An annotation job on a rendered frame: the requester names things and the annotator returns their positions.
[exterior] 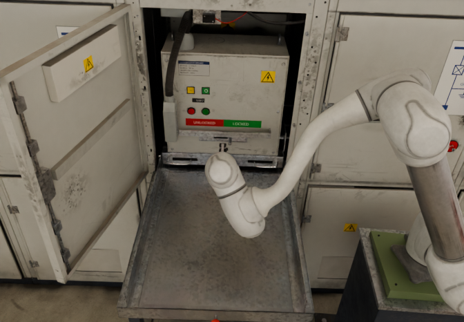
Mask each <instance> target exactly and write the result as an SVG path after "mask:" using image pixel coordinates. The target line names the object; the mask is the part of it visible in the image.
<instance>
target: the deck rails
mask: <svg viewBox="0 0 464 322"><path fill-rule="evenodd" d="M167 175H168V171H161V166H160V160H159V163H158V166H157V171H156V174H155V179H154V182H153V186H152V189H151V194H150V198H149V201H148V205H147V208H146V213H145V217H144V221H143V224H142V229H141V232H140V235H139V240H138V243H137V248H136V251H135V255H134V259H133V264H132V267H131V270H130V274H129V277H128V282H127V286H126V290H125V293H124V296H125V300H126V307H130V308H138V307H139V301H140V297H141V294H142V288H143V284H144V279H145V275H146V270H147V266H148V260H149V257H150V253H151V247H152V244H153V238H154V235H155V229H156V225H157V219H158V216H159V212H160V207H161V203H162V198H163V194H164V188H165V185H166V179H167ZM280 208H281V214H282V225H283V231H284V242H285V248H286V255H287V265H288V271H289V282H290V288H291V300H292V306H293V313H306V305H307V292H306V287H305V279H304V274H303V270H302V261H301V256H300V248H299V243H298V235H297V230H296V222H295V217H294V212H293V204H292V199H291V192H290V193H289V195H288V196H287V197H286V198H285V199H284V200H282V201H281V202H280Z"/></svg>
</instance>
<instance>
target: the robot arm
mask: <svg viewBox="0 0 464 322"><path fill-rule="evenodd" d="M431 86H432V83H431V80H430V78H429V76H428V74H427V73H426V72H425V71H424V70H422V69H419V68H405V69H401V70H396V71H394V72H392V73H388V74H386V75H383V76H382V77H379V78H377V79H375V80H373V81H370V82H369V83H367V84H365V85H364V86H362V87H360V88H359V89H357V90H355V91H354V92H352V93H350V94H349V95H348V96H346V97H345V98H344V99H342V100H340V101H339V102H338V103H336V104H334V105H333V106H331V107H330V108H328V109H327V110H326V111H324V112H322V113H321V114H319V115H318V116H317V117H316V118H315V119H314V120H313V121H312V122H311V123H310V124H309V125H308V127H307V128H306V129H305V130H304V132H303V134H302V135H301V137H300V139H299V140H298V143H297V145H296V147H295V149H294V150H293V152H292V154H291V156H290V158H289V160H288V162H287V164H286V166H285V168H284V170H283V171H282V173H281V175H280V177H279V178H278V180H277V182H276V183H275V184H274V185H273V186H271V187H269V188H267V189H259V188H257V187H247V184H246V182H245V181H244V178H243V176H242V173H241V170H240V168H239V166H238V165H237V163H236V161H235V159H234V158H233V157H232V156H231V155H230V154H229V153H227V152H226V151H228V148H226V143H220V144H219V147H220V149H219V152H217V153H215V154H213V155H212V156H211V157H210V158H209V159H208V160H207V162H206V165H205V175H206V179H207V180H208V181H209V184H210V185H211V186H212V188H213V190H214V192H215V193H216V195H217V197H218V199H219V201H220V204H221V207H222V210H223V212H224V214H225V216H226V218H227V219H228V221H229V222H230V224H231V226H232V227H233V228H234V230H235V231H236V232H237V233H238V234H239V235H241V236H242V237H245V238H254V237H256V236H259V235H260V234H261V233H262V231H263V230H264V226H265V219H264V217H266V216H267V215H268V212H269V210H270V208H272V207H273V206H275V205H277V204H278V203H279V202H281V201H282V200H284V199H285V198H286V197H287V196H288V195H289V193H290V192H291V190H292V189H293V188H294V187H295V185H296V183H297V181H298V180H299V178H300V176H301V175H302V173H303V171H304V170H305V168H306V166H307V165H308V163H309V161H310V159H311V158H312V156H313V154H314V153H315V151H316V149H317V148H318V146H319V145H320V143H321V142H322V141H323V140H324V139H325V138H326V137H327V136H328V135H329V134H330V133H333V132H334V131H337V130H339V129H343V128H347V127H350V126H354V125H358V124H364V123H367V122H370V121H373V120H377V119H380V123H381V124H382V126H383V128H384V132H385V135H386V136H387V139H388V140H389V143H390V144H391V147H392V149H393V150H394V153H395V155H396V157H397V158H398V159H399V160H400V161H401V162H403V163H404V164H405V165H406V167H407V171H408V174H409V177H410V180H411V182H412V186H413V188H414V192H415V194H416V198H417V201H418V204H419V207H420V212H419V214H418V215H417V217H416V219H415V221H414V223H413V225H412V228H411V229H410V232H409V233H408V234H405V235H404V239H405V242H406V244H405V245H392V246H391V248H390V249H391V251H392V252H393V253H395V255H396V257H397V258H398V260H399V261H400V263H401V265H402V266H403V267H404V269H405V271H406V272H407V274H408V276H409V280H410V281H411V282H412V283H414V284H418V283H421V282H430V281H433V282H434V284H435V286H436V289H437V290H438V292H439V294H440V295H441V297H442V298H443V300H444V302H446V303H447V304H448V305H449V306H450V307H451V308H452V309H453V310H455V311H456V312H458V313H459V314H462V315H464V213H463V212H462V211H461V208H460V205H459V202H458V198H457V195H456V190H455V187H454V182H453V180H452V175H451V172H450V167H449V164H448V161H447V156H446V153H447V151H448V149H449V146H450V140H451V138H452V123H451V121H450V118H449V115H448V114H447V112H446V111H445V109H444V108H443V107H442V105H441V104H440V103H439V101H438V100H437V99H436V98H435V97H434V96H433V95H432V94H431V93H430V91H431V89H432V87H431Z"/></svg>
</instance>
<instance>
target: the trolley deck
mask: <svg viewBox="0 0 464 322"><path fill-rule="evenodd" d="M155 174H156V172H154V171H153V174H152V177H151V182H150V184H149V188H148V192H147V195H146V200H145V203H144V208H143V210H142V215H141V218H140V221H139V226H138V228H137V233H136V237H135V241H134V244H133V248H132V252H131V254H130V259H129V262H128V267H127V270H126V274H125V277H124V282H123V285H122V289H121V292H120V295H119V300H118V303H117V311H118V315H119V318H136V319H183V320H206V321H212V320H213V319H214V315H217V320H219V321H252V322H312V321H313V316H314V313H315V312H314V307H313V299H312V295H311V287H310V282H309V275H308V270H307V262H306V258H305V250H304V246H303V241H302V234H301V229H300V221H299V217H298V209H297V204H296V197H295V192H294V188H293V189H292V190H291V199H292V204H293V212H294V217H295V222H296V230H297V235H298V243H299V248H300V256H301V261H302V270H303V274H304V283H305V287H306V292H307V305H306V313H293V306H292V300H291V288H290V282H289V271H288V265H287V255H286V248H285V242H284V231H283V225H282V214H281V208H280V202H279V203H278V204H277V205H275V206H273V207H272V208H270V210H269V212H268V215H267V216H266V217H264V219H265V226H264V230H263V231H262V233H261V234H260V235H259V236H256V237H254V238H245V237H242V236H241V235H239V234H238V233H237V232H236V231H235V230H234V228H233V227H232V226H231V224H230V222H229V221H228V219H227V218H226V216H225V214H224V212H223V210H222V207H221V204H220V201H219V199H218V197H217V195H216V193H215V192H214V190H213V188H212V186H211V185H210V184H209V181H208V180H207V179H206V175H205V173H176V172H168V175H167V179H166V185H165V188H164V194H163V198H162V203H161V207H160V211H159V216H158V219H157V225H156V229H155V235H154V238H153V244H152V247H151V253H150V257H149V260H148V266H147V270H146V275H145V279H144V284H143V288H142V294H141V297H140V301H139V307H138V308H130V307H126V300H125V296H124V293H125V290H126V286H127V282H128V277H129V274H130V271H131V267H132V264H133V259H134V255H135V251H136V248H137V243H138V240H139V235H140V232H141V229H142V224H143V221H144V217H145V213H146V208H147V205H148V201H149V198H150V194H151V189H152V186H153V182H154V179H155ZM242 176H243V178H244V181H245V182H246V185H247V187H257V188H259V189H267V188H269V187H271V186H273V185H274V184H275V183H276V182H277V176H260V175H242Z"/></svg>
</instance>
